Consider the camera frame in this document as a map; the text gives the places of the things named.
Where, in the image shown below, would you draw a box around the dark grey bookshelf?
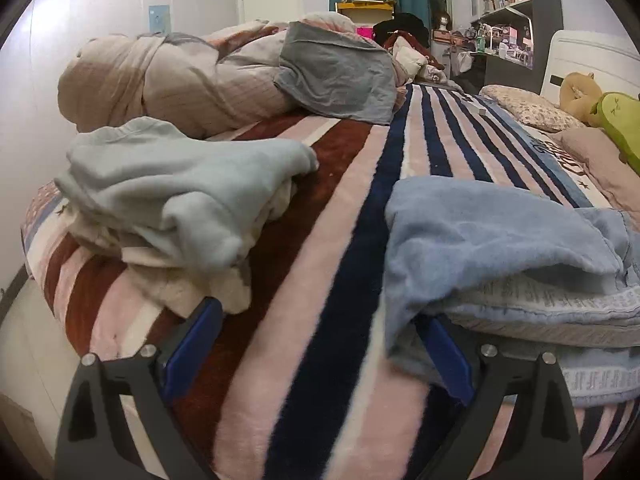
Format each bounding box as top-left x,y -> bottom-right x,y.
467,0 -> 564,94

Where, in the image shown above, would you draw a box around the small blue wall poster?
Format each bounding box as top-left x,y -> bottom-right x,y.
149,4 -> 171,37

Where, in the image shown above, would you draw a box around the yellow shelf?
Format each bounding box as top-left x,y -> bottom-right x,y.
335,1 -> 396,27

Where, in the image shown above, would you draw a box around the striped fleece blanket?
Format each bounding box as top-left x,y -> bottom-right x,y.
20,82 -> 640,480

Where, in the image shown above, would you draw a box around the pink and grey duvet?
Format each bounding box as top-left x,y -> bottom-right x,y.
57,11 -> 402,139

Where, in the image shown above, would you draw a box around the grey cloth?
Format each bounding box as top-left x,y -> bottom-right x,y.
274,22 -> 399,126

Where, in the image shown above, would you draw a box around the blue denim pants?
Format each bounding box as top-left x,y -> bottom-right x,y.
384,175 -> 640,409

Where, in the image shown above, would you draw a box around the beige pillow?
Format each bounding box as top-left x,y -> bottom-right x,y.
550,127 -> 640,212

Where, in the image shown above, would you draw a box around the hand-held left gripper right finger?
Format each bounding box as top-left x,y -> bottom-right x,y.
414,312 -> 585,480

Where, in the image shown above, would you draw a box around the black clothing pile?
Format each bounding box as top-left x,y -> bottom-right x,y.
372,12 -> 431,47

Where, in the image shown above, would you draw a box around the white headboard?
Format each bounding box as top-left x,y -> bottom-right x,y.
540,29 -> 640,107

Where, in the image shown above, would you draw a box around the tan plush toy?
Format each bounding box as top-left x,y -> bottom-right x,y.
559,72 -> 604,127

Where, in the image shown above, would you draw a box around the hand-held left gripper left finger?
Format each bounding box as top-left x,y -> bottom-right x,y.
54,296 -> 224,480

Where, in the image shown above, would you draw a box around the green avocado plush toy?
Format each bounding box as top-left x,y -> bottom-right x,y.
589,91 -> 640,177

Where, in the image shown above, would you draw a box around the floral pillow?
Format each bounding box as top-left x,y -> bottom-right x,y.
479,84 -> 586,134

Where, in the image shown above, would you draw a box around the pale blue sweatshirt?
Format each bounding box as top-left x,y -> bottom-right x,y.
54,116 -> 321,316

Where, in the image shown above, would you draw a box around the white puffer jacket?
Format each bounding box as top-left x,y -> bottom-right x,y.
391,37 -> 431,82

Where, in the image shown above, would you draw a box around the dark red garment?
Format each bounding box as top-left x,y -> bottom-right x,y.
390,30 -> 449,74

